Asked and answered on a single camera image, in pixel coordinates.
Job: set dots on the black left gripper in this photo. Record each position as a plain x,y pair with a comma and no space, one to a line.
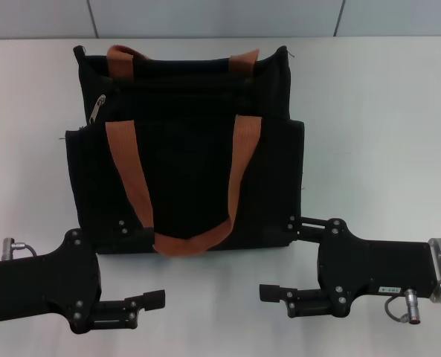
38,282

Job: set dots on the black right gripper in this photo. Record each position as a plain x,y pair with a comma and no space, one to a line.
376,267

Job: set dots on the silver zipper pull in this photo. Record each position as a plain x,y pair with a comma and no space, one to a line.
97,108

